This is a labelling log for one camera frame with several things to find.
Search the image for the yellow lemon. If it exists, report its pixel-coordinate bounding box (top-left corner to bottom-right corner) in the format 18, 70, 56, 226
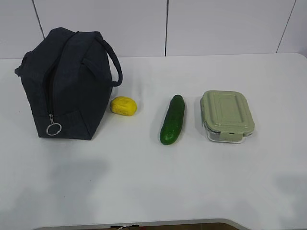
110, 96, 137, 116

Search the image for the green cucumber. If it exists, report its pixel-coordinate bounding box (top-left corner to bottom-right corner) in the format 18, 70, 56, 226
159, 94, 185, 145

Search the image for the glass container with green lid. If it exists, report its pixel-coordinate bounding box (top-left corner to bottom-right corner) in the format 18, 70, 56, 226
200, 90, 255, 143

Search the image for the cable at table edge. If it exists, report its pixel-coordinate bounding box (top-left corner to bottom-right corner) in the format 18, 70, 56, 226
110, 224, 140, 230

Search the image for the dark navy fabric lunch bag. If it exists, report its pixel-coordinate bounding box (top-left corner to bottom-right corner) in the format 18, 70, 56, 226
15, 27, 123, 140

